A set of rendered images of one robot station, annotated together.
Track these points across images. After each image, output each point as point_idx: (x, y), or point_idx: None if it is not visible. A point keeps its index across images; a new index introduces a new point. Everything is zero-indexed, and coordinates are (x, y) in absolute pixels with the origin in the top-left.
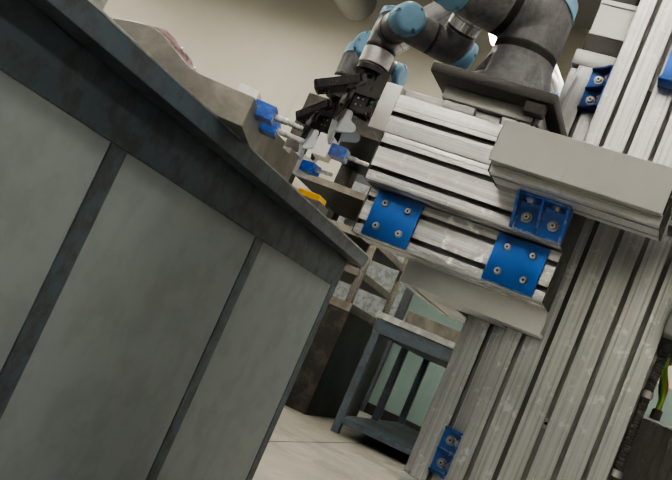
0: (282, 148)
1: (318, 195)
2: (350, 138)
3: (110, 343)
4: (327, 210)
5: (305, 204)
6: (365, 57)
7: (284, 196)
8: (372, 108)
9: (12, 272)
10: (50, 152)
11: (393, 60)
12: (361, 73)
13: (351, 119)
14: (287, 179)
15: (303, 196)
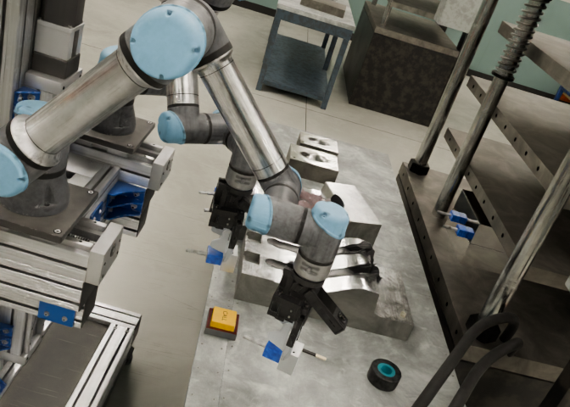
0: (243, 255)
1: (215, 306)
2: (218, 246)
3: None
4: (205, 326)
5: (208, 292)
6: (247, 175)
7: (212, 270)
8: (210, 206)
9: None
10: None
11: (269, 193)
12: (248, 194)
13: (228, 231)
14: (236, 288)
15: (210, 282)
